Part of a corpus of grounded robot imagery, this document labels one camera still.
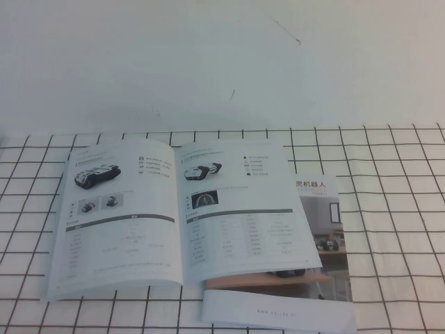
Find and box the brochure with robot photo cover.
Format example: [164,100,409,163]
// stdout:
[198,173,358,333]

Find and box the white product catalog book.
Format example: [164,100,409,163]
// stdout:
[40,138,323,303]

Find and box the white black-grid tablecloth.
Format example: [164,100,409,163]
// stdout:
[0,123,445,334]

